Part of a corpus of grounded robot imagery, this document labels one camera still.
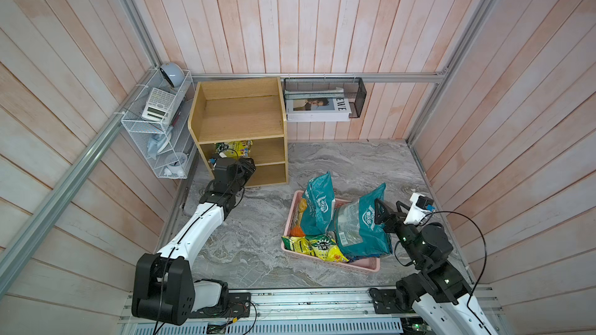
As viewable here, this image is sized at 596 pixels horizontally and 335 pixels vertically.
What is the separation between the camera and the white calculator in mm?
730

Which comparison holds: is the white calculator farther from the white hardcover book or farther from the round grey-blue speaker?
the white hardcover book

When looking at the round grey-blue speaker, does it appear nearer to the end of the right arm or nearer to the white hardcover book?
the white hardcover book

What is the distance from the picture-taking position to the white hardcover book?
0.92m

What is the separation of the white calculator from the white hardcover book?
434mm
